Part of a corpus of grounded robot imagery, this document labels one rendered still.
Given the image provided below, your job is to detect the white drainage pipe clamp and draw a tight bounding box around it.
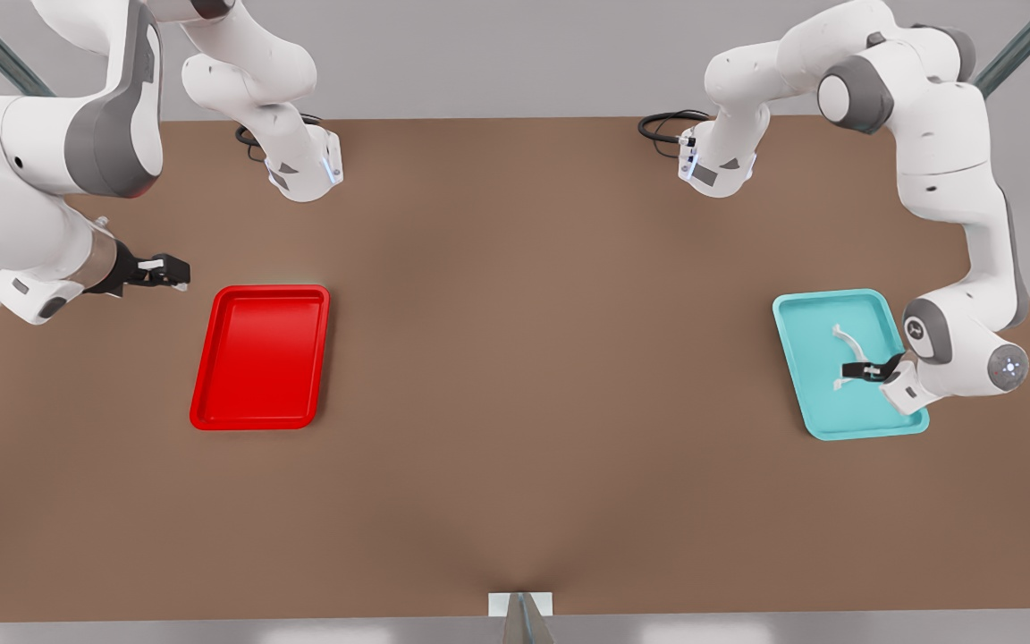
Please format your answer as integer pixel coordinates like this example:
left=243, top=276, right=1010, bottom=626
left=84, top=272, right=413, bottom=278
left=831, top=324, right=882, bottom=394

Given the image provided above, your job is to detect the black cable loop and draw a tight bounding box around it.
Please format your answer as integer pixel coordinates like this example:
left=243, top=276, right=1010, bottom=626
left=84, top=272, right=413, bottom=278
left=235, top=113, right=325, bottom=164
left=637, top=109, right=714, bottom=163

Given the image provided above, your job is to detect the red rectangular tray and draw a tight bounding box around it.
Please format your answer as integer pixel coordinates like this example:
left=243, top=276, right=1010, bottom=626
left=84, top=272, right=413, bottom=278
left=190, top=284, right=332, bottom=431

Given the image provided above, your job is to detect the teal rectangular tray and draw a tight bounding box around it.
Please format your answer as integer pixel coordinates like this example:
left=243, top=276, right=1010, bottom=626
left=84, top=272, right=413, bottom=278
left=772, top=289, right=932, bottom=442

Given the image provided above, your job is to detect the silver frame post with foot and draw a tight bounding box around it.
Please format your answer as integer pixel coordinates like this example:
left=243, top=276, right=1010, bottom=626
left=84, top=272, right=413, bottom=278
left=488, top=591, right=557, bottom=644

